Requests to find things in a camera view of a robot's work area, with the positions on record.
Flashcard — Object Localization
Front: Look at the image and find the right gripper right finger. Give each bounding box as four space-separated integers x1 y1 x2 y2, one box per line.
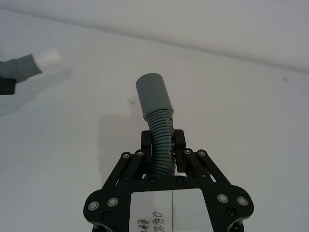
172 129 233 187

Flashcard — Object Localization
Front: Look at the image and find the grey tube with white end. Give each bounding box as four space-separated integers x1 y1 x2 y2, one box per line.
0 48 61 84

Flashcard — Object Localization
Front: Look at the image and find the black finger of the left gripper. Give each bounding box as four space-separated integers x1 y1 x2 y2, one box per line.
0 60 16 96

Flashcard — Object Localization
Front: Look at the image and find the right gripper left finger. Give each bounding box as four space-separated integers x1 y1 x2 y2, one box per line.
101 130 155 191

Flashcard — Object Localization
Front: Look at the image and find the grey corrugated hose with cuff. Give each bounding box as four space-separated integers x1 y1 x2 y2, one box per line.
135 72 176 180

